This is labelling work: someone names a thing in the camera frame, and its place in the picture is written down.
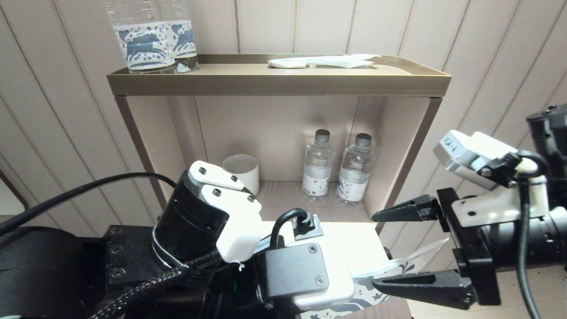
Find white pouch blue horse print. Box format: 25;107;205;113
301;238;450;319

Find small capped water bottle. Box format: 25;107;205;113
303;129;335;202
335;133;377;206

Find white packet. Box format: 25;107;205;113
305;54;382;69

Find white ribbed mug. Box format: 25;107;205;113
222;154;260;195

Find beige wooden shelf unit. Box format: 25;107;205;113
106;53;452;319

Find white folded sachet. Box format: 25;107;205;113
268;59;307;69

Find large horse-label water bottle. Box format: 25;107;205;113
104;0;178;74
160;0;200;73

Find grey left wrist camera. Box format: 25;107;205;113
255;208;356;311

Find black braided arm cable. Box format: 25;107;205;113
91;250;222;319

